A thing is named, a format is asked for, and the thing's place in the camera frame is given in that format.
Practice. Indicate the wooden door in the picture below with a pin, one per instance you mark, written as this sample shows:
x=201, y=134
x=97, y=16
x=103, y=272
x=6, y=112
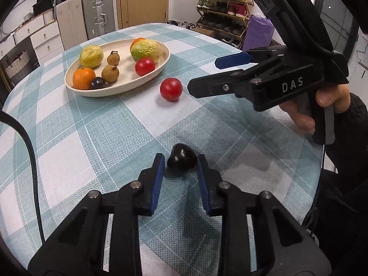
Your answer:
x=136, y=12

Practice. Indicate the woven laundry basket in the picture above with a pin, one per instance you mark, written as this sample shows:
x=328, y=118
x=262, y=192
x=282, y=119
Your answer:
x=19, y=69

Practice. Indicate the beige suitcase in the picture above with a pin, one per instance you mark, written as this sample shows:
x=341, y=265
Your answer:
x=71, y=23

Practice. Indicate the white drawer cabinet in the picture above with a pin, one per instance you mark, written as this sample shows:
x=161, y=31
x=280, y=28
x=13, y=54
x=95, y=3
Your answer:
x=40, y=37

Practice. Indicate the large yellow-green citrus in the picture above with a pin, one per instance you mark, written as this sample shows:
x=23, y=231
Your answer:
x=146, y=48

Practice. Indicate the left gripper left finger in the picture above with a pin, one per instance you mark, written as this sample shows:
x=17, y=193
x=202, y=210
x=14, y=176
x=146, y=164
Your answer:
x=149, y=192

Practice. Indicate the wooden shoe rack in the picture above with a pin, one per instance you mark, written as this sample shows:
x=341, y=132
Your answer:
x=226, y=20

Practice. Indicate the cream round plate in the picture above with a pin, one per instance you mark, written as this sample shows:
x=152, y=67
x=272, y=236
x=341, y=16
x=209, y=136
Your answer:
x=128, y=79

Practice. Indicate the teal plaid tablecloth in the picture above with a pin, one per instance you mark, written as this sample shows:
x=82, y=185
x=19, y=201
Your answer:
x=84, y=144

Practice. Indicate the orange tangerine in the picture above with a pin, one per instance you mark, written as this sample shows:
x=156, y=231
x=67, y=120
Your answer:
x=136, y=41
x=82, y=78

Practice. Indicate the brown longan fruit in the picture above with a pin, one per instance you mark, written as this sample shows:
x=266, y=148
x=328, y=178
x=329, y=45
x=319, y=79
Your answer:
x=110, y=74
x=113, y=59

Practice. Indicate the red tomato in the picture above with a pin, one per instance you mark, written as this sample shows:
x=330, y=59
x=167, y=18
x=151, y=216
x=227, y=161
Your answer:
x=171, y=89
x=144, y=66

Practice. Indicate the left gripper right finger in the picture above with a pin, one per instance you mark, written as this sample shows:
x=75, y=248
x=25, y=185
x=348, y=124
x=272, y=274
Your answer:
x=208, y=180

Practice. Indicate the silver suitcase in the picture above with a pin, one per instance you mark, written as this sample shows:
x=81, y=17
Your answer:
x=99, y=17

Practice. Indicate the smaller yellow-green citrus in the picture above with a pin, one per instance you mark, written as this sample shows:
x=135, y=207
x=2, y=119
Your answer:
x=91, y=56

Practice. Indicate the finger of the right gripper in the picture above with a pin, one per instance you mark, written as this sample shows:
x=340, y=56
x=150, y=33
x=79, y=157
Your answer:
x=234, y=60
x=236, y=82

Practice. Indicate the dark plum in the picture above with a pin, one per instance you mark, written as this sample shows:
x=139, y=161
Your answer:
x=182, y=158
x=97, y=83

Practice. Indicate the purple bag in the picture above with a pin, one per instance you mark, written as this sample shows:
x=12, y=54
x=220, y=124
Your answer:
x=258, y=33

